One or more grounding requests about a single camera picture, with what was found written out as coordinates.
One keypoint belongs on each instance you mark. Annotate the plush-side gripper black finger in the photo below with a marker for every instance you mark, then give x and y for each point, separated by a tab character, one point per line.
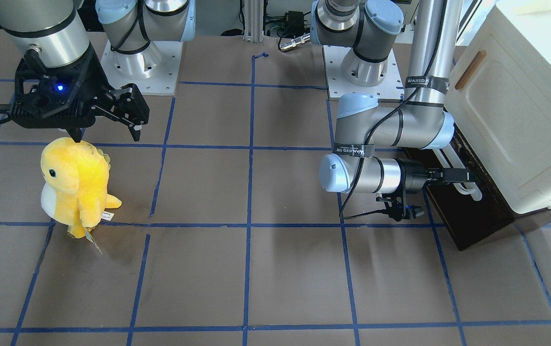
125	105
76	134

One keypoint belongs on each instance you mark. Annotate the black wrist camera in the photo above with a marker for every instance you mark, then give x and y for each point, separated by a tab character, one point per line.
396	207

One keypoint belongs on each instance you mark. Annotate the black gripper body near plush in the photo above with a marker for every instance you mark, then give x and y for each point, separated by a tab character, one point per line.
93	78

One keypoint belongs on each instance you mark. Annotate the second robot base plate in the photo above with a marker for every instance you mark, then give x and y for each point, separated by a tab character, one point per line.
346	73

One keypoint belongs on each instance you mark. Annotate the silver robot arm by drawer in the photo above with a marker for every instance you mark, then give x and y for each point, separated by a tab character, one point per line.
370	28

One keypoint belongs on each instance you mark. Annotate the aluminium frame post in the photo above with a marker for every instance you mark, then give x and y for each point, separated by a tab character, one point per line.
253	20

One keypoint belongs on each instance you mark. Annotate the black gripper body by drawer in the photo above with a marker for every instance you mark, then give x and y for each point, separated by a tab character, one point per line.
413	176

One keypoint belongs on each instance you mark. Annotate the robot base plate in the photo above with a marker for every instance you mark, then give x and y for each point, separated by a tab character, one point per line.
154	70

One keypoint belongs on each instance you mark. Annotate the black gripper finger drawer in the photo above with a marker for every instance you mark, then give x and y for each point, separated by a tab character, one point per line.
456	175

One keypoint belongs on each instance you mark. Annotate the yellow plush toy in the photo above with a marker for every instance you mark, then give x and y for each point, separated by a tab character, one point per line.
76	189

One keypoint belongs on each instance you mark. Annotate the silver robot arm near plush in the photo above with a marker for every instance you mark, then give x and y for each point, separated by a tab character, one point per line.
55	30

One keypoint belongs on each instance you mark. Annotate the white cabinet box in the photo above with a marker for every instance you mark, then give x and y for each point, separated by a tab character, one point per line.
501	100

